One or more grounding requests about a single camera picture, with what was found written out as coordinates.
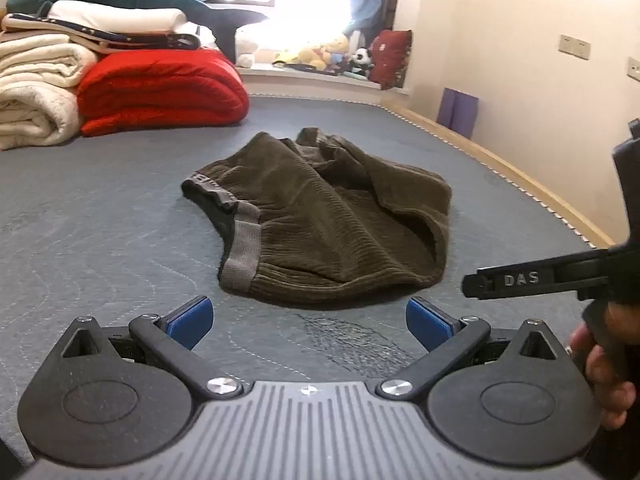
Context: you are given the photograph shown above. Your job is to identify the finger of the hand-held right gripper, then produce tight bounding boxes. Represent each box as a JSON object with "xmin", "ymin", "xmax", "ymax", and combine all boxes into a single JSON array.
[{"xmin": 462, "ymin": 250, "xmax": 613, "ymax": 301}]

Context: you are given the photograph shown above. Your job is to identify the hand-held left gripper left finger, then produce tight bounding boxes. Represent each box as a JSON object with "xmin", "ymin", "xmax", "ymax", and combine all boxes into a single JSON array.
[{"xmin": 59, "ymin": 295, "xmax": 246, "ymax": 402}]

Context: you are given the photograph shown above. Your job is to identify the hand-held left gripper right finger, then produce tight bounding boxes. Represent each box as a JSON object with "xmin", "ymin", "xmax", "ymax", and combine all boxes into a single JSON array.
[{"xmin": 375, "ymin": 297, "xmax": 563, "ymax": 401}]

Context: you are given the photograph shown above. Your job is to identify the olive corduroy shorts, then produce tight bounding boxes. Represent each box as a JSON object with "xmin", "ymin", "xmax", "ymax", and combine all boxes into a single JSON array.
[{"xmin": 181, "ymin": 127, "xmax": 453, "ymax": 308}]

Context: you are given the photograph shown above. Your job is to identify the person's right hand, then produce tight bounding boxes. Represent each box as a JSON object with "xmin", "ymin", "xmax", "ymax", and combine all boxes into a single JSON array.
[{"xmin": 569, "ymin": 304, "xmax": 640, "ymax": 432}]

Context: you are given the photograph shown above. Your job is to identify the purple mat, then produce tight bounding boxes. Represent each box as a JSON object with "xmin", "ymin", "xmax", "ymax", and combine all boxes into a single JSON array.
[{"xmin": 436, "ymin": 87, "xmax": 481, "ymax": 140}]

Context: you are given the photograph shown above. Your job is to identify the red folded blanket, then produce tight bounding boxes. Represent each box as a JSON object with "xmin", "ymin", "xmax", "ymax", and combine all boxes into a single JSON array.
[{"xmin": 76, "ymin": 46, "xmax": 251, "ymax": 137}]

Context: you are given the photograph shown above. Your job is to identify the red cushion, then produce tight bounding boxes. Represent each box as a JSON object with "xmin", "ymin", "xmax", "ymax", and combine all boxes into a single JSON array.
[{"xmin": 366, "ymin": 28, "xmax": 414, "ymax": 92}]

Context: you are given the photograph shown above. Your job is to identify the panda plush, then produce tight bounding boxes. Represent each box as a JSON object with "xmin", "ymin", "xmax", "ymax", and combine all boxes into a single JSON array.
[{"xmin": 349, "ymin": 46, "xmax": 375, "ymax": 77}]

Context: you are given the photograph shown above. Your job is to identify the white plush toy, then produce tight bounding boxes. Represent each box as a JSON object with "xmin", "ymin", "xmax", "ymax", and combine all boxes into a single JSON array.
[{"xmin": 234, "ymin": 27, "xmax": 260, "ymax": 69}]

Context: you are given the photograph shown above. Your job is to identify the cream fleece folded blanket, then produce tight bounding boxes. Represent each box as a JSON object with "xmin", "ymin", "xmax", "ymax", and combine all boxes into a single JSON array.
[{"xmin": 0, "ymin": 30, "xmax": 98, "ymax": 152}]

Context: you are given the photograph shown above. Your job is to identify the yellow bear plush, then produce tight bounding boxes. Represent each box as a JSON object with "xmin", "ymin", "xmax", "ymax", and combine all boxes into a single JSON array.
[{"xmin": 296, "ymin": 34, "xmax": 350, "ymax": 72}]

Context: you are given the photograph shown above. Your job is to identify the navy trimmed folded blanket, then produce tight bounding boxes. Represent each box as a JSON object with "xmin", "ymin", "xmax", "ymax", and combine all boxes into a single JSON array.
[{"xmin": 1, "ymin": 10, "xmax": 202, "ymax": 56}]

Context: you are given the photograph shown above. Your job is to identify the beige bed frame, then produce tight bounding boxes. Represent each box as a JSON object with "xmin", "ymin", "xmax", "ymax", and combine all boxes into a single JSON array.
[{"xmin": 380, "ymin": 102, "xmax": 618, "ymax": 250}]

